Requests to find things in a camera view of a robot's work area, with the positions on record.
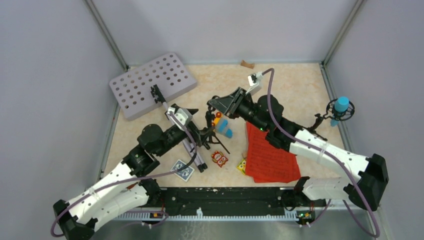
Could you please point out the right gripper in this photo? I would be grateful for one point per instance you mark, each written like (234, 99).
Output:
(223, 104)

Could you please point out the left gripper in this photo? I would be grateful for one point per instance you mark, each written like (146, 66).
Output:
(200, 139)

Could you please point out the black microphone tripod stand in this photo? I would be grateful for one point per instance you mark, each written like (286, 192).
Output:
(208, 134)

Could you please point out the white music stand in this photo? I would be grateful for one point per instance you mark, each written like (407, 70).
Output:
(140, 91)

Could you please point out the red sheet music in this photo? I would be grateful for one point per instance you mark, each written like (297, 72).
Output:
(267, 164)

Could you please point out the blue microphone with tripod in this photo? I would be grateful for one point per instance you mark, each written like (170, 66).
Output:
(337, 110)

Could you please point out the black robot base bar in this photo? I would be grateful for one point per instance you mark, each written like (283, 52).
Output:
(229, 201)

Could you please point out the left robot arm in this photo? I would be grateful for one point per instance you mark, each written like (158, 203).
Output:
(130, 184)

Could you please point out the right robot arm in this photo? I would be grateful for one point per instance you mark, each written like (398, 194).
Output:
(362, 179)

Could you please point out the toy brick car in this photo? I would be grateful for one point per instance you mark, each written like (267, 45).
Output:
(221, 125)

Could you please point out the wooden wedge block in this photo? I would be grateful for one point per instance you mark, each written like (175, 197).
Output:
(245, 64)

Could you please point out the red owl toy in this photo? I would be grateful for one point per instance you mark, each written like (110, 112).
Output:
(219, 158)

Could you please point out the blue playing card deck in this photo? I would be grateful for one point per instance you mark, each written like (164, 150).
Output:
(184, 174)

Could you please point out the yellow owl toy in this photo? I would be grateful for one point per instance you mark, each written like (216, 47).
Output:
(241, 166)

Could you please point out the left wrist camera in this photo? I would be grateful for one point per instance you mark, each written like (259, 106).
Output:
(179, 115)

